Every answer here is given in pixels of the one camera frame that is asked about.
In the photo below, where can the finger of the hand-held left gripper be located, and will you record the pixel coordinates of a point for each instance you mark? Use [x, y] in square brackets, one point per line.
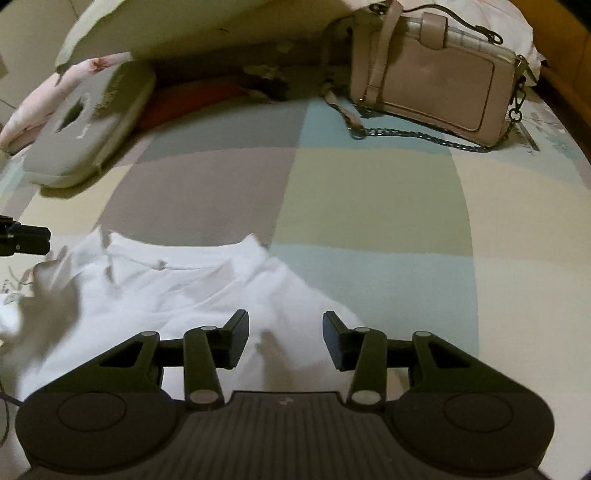
[27, 240]

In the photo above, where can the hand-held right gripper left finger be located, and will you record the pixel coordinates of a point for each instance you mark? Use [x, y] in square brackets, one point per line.
[238, 339]

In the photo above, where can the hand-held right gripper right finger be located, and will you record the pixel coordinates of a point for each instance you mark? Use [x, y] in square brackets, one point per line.
[332, 339]

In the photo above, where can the white printed t-shirt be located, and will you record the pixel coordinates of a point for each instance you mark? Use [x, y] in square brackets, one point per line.
[184, 295]

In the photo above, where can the grey pillow with hole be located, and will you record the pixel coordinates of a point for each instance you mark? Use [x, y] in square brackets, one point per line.
[92, 134]

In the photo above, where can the red cloth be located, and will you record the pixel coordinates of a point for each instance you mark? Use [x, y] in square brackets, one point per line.
[184, 104]

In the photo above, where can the pale green pillow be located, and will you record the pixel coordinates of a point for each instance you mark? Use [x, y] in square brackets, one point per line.
[161, 23]

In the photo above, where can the dark patterned cloth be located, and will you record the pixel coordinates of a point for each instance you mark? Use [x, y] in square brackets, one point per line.
[272, 85]

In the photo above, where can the wooden headboard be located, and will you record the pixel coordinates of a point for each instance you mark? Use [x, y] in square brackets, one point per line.
[572, 92]

